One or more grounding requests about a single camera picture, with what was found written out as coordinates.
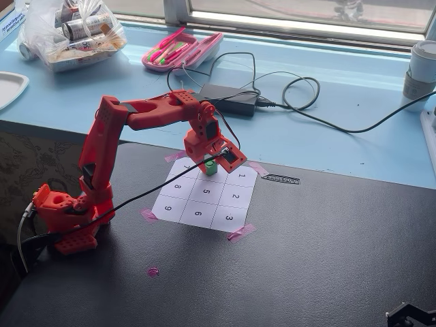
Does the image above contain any orange gripper black motor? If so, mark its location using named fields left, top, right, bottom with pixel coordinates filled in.
left=185, top=119, right=248, bottom=173

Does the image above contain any white numbered grid paper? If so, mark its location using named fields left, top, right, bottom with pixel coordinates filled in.
left=151, top=156, right=259, bottom=233

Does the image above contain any pink tape strip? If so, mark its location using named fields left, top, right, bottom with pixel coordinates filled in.
left=227, top=223, right=257, bottom=243
left=138, top=208, right=159, bottom=224
left=163, top=150, right=187, bottom=164
left=248, top=160, right=270, bottom=177

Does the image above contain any black power adapter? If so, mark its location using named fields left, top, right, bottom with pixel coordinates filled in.
left=198, top=83, right=260, bottom=118

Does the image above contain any pink white flat device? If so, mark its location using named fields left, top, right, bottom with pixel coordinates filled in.
left=141, top=31, right=225, bottom=73

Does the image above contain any pink pen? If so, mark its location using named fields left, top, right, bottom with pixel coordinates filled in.
left=158, top=27, right=187, bottom=49

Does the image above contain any cardboard tray of cans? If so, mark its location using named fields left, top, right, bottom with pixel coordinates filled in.
left=46, top=40, right=119, bottom=73

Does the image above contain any silver printed can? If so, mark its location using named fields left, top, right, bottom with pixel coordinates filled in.
left=65, top=14, right=114, bottom=38
left=18, top=41, right=39, bottom=61
left=54, top=0, right=84, bottom=22

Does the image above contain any dark floral cloth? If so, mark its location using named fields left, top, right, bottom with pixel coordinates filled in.
left=0, top=130, right=88, bottom=246

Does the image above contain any clear plastic bag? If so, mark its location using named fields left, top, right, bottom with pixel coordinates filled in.
left=17, top=0, right=129, bottom=73

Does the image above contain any white power strip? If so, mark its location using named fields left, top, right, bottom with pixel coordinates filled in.
left=420, top=106, right=436, bottom=157

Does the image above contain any white paper coffee cup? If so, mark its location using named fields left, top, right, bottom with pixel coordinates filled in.
left=401, top=40, right=436, bottom=114

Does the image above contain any white plate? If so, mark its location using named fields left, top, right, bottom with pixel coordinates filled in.
left=0, top=71, right=31, bottom=110

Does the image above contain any thin black cable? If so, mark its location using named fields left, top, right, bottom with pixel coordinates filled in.
left=20, top=151, right=230, bottom=273

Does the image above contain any thin white wire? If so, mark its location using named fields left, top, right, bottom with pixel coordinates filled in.
left=174, top=63, right=206, bottom=91

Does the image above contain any looped black cable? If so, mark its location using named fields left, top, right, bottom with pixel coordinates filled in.
left=166, top=52, right=322, bottom=112

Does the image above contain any thick black power cord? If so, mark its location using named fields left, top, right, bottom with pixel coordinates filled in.
left=255, top=89, right=436, bottom=134

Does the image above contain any grey window frame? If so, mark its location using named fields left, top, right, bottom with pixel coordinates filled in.
left=162, top=0, right=436, bottom=44

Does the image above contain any white usb cable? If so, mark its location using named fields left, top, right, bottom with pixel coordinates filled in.
left=16, top=202, right=35, bottom=274

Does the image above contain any black metal bracket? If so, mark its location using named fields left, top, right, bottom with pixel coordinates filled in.
left=385, top=301, right=436, bottom=327

